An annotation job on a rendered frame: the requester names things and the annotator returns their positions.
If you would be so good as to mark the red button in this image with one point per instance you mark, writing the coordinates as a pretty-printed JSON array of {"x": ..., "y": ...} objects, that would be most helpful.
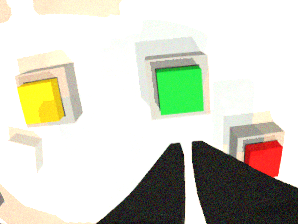
[{"x": 259, "y": 145}]

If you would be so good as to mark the yellow button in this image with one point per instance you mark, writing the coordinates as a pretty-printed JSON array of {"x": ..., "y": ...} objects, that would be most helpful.
[{"x": 49, "y": 95}]

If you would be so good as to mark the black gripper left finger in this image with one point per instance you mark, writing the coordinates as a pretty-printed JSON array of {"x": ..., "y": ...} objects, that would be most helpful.
[{"x": 159, "y": 198}]

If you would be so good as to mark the green button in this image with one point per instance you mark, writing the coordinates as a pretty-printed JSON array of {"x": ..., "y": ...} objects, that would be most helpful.
[{"x": 178, "y": 84}]

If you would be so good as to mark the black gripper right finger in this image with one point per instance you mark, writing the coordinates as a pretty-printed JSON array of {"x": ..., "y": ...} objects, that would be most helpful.
[{"x": 232, "y": 192}]

